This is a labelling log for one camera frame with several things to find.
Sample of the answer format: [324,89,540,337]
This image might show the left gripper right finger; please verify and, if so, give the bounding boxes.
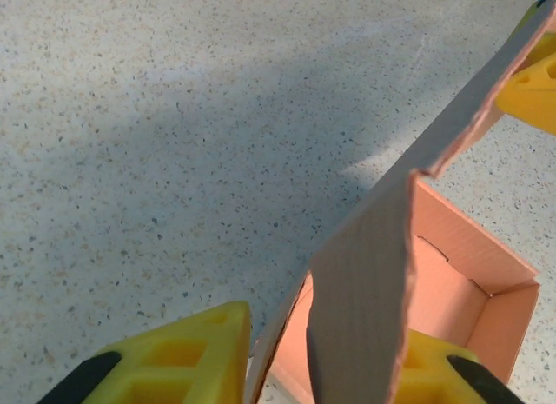
[393,328,522,404]

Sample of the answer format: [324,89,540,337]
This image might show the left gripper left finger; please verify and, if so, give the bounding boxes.
[36,300,254,404]

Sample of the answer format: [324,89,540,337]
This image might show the pink cardboard paper box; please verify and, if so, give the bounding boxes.
[245,0,556,404]

